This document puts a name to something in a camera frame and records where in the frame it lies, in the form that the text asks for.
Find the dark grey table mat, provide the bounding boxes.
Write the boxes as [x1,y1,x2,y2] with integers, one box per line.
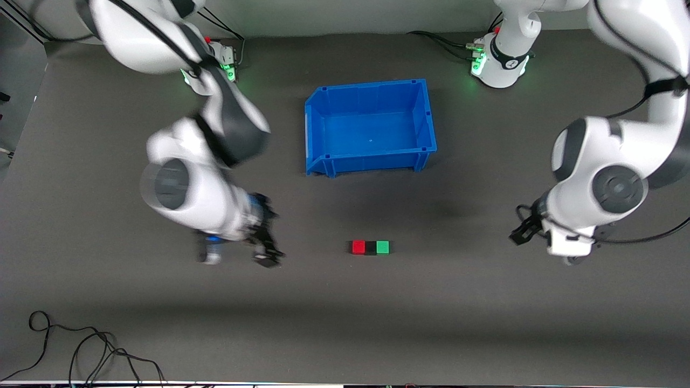
[0,19,690,386]

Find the blue plastic storage bin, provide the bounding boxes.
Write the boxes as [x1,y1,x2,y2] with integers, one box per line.
[305,79,438,178]

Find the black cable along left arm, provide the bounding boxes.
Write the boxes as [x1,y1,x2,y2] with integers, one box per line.
[515,0,690,246]

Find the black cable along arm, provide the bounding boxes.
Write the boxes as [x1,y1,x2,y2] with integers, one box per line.
[0,0,238,168]
[515,0,690,246]

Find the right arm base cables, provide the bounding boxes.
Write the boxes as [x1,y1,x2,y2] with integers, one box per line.
[197,8,246,68]

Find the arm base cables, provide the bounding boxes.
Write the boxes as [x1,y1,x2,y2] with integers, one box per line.
[407,13,505,61]
[197,8,246,68]

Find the thin black loose cable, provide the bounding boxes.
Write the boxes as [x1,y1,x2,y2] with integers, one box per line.
[0,311,165,388]

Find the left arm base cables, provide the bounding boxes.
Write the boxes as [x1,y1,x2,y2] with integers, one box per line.
[407,13,505,61]

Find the black cable along right arm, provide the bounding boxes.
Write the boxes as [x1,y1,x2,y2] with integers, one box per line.
[0,0,238,168]

